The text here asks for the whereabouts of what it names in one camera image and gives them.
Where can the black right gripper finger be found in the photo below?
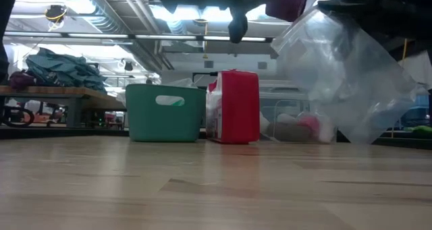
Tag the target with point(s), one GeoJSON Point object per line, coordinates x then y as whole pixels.
{"type": "Point", "coordinates": [344, 9]}

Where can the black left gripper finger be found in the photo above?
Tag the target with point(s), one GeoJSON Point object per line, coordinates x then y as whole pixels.
{"type": "Point", "coordinates": [238, 26]}

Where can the purple bandage roll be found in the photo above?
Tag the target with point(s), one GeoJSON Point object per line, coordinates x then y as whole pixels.
{"type": "Point", "coordinates": [287, 4]}

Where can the clear plastic zip bag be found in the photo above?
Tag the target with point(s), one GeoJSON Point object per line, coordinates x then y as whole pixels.
{"type": "Point", "coordinates": [347, 81]}

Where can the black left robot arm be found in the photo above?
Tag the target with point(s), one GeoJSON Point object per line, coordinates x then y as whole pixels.
{"type": "Point", "coordinates": [6, 21]}

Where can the white bandage roll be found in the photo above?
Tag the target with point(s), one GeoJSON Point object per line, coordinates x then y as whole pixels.
{"type": "Point", "coordinates": [327, 130]}
{"type": "Point", "coordinates": [287, 118]}
{"type": "Point", "coordinates": [264, 122]}

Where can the dark brown bandage roll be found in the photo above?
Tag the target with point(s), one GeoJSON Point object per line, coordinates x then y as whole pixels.
{"type": "Point", "coordinates": [287, 133]}

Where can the red bandage roll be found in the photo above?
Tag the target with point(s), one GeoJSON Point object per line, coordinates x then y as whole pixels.
{"type": "Point", "coordinates": [308, 122]}

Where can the red first aid case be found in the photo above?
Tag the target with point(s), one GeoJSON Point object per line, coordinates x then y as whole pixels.
{"type": "Point", "coordinates": [238, 108]}

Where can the clear plastic storage box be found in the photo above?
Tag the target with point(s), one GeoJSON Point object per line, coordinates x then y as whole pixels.
{"type": "Point", "coordinates": [280, 98]}

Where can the blue plastic crate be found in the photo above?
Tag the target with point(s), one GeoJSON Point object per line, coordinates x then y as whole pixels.
{"type": "Point", "coordinates": [418, 112]}

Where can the black pendant lamp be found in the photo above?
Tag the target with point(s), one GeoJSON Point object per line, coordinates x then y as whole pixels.
{"type": "Point", "coordinates": [128, 66]}

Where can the long ceiling light bar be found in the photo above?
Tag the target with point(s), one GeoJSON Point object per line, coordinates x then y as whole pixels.
{"type": "Point", "coordinates": [98, 35]}

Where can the green object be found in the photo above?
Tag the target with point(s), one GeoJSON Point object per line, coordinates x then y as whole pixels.
{"type": "Point", "coordinates": [422, 131]}

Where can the teal plastic bin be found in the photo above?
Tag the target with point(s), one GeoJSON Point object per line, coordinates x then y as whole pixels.
{"type": "Point", "coordinates": [162, 122]}

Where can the yellow black ceiling coil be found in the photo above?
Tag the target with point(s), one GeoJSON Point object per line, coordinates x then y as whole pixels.
{"type": "Point", "coordinates": [55, 13]}

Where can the teal cloth pile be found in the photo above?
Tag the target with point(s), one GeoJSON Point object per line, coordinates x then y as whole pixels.
{"type": "Point", "coordinates": [57, 69]}

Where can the wooden workbench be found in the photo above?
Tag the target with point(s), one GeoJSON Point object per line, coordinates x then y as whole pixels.
{"type": "Point", "coordinates": [50, 92]}

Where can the dark purple cloth bundle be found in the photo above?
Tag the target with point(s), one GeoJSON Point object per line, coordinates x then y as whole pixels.
{"type": "Point", "coordinates": [21, 81]}

